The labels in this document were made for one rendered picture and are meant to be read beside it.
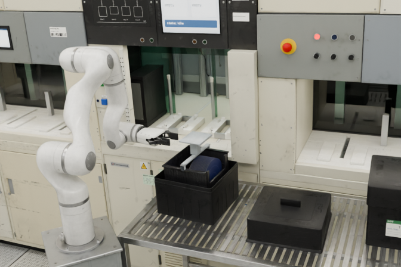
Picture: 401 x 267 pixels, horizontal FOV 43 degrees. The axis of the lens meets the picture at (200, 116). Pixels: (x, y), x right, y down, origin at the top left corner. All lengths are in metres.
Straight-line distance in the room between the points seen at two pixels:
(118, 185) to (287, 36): 1.27
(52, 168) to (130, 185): 0.89
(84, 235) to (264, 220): 0.70
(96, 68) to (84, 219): 0.59
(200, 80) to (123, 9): 1.03
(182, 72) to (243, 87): 1.22
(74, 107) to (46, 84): 1.51
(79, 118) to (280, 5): 0.95
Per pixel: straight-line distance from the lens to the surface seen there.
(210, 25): 2.32
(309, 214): 2.05
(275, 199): 2.14
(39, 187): 3.22
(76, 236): 2.11
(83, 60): 2.03
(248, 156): 2.40
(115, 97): 2.25
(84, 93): 2.00
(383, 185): 1.98
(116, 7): 2.52
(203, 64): 3.32
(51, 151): 2.00
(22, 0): 2.85
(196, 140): 2.14
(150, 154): 2.68
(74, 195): 2.03
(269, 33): 2.24
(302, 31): 2.20
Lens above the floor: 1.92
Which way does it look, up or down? 20 degrees down
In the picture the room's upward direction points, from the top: 3 degrees counter-clockwise
